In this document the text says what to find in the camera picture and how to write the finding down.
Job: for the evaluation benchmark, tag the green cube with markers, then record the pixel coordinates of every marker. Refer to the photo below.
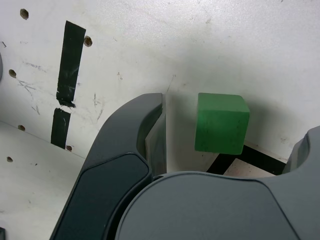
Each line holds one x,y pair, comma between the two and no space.
220,125

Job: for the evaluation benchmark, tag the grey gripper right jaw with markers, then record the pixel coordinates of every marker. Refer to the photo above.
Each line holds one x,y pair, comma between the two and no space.
212,212

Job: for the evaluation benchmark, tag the black tape strip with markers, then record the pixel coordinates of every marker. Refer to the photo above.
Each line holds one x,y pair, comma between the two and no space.
70,62

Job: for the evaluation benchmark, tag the black tape square outline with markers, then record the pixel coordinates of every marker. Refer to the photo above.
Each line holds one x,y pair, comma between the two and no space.
255,157

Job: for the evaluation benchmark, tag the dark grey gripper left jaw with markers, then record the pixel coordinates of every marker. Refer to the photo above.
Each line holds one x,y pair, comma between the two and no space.
112,175

